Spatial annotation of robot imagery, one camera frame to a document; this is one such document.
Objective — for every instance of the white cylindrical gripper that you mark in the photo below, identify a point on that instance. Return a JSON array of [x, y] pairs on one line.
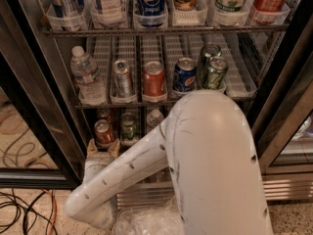
[[99, 161]]

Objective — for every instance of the red coke can bottom shelf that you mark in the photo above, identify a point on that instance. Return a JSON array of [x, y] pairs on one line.
[[103, 132]]

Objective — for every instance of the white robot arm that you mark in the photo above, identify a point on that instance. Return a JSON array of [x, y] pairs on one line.
[[207, 145]]

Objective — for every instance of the red can behind coke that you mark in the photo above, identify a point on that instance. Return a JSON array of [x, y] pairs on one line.
[[106, 114]]

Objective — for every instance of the green can bottom shelf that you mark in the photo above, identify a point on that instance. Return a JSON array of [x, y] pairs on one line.
[[128, 127]]

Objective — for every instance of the water bottle middle shelf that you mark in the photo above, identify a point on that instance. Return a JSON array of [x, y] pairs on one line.
[[88, 77]]

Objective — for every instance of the small water bottle bottom shelf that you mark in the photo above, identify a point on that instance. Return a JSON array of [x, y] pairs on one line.
[[154, 118]]

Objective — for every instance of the left glass fridge door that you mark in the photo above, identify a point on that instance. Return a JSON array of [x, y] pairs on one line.
[[35, 75]]

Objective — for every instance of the glass fridge door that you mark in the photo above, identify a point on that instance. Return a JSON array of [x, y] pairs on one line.
[[35, 75], [285, 100]]

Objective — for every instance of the silver can middle shelf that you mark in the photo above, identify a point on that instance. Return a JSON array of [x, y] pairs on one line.
[[122, 74]]

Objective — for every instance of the stainless fridge base grille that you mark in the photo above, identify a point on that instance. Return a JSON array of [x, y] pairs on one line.
[[278, 187]]

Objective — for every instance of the red can middle shelf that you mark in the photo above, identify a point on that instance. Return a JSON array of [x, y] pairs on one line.
[[153, 79]]

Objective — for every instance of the blue pepsi can middle shelf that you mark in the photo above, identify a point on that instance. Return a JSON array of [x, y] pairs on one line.
[[184, 75]]

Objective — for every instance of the blue pepsi can shelf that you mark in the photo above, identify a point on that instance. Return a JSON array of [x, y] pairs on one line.
[[151, 13], [184, 75]]

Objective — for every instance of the green can middle front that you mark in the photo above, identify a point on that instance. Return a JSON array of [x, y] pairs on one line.
[[214, 73]]

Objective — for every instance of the green can middle rear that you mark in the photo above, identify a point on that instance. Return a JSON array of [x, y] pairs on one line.
[[208, 51]]

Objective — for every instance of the white bottle top shelf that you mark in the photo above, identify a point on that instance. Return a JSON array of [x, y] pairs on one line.
[[108, 12]]

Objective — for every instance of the silver blue can top left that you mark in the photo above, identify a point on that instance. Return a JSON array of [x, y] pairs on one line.
[[67, 10]]

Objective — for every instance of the blue pepsi can top shelf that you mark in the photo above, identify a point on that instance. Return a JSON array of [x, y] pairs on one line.
[[151, 13]]

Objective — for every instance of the right glass fridge door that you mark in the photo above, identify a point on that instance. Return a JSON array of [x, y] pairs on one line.
[[285, 100]]

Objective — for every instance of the clear plastic bag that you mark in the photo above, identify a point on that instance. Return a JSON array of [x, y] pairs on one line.
[[153, 220]]

